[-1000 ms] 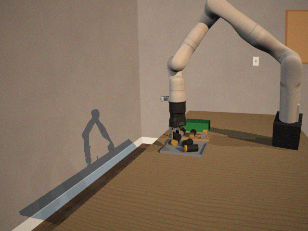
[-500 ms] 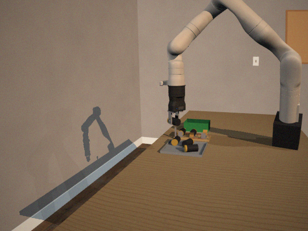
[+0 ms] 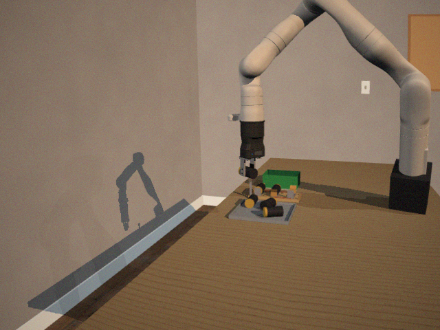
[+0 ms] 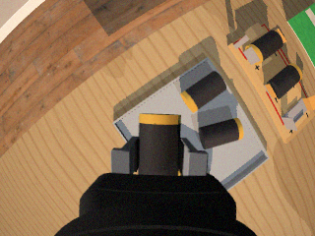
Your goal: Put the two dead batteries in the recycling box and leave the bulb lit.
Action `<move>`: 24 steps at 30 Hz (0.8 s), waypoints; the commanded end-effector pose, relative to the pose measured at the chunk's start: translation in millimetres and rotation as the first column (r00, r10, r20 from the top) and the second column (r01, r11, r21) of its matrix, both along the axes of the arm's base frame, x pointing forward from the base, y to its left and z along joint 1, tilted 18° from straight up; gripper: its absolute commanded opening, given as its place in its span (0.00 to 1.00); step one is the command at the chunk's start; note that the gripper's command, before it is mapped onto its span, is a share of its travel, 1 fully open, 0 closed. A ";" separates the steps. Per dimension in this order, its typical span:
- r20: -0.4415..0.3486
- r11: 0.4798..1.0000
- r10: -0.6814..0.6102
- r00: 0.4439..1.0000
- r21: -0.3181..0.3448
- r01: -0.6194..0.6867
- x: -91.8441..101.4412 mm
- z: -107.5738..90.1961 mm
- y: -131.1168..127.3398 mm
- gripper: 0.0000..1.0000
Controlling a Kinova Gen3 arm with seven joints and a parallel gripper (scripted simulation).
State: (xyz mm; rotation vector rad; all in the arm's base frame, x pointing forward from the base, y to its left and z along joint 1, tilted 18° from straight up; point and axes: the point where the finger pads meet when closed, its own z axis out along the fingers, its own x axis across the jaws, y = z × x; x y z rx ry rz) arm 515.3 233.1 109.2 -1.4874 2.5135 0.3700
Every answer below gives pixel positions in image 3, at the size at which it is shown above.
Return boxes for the black cylinder with yellow end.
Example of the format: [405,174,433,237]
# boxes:
[263,206,283,217]
[255,183,265,193]
[245,194,258,208]
[239,166,258,179]
[260,197,277,210]
[271,184,281,195]

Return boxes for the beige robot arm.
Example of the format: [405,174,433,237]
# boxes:
[239,0,431,176]

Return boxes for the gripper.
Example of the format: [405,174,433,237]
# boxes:
[228,105,265,177]

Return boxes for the green open-top box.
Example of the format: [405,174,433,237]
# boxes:
[263,169,300,190]

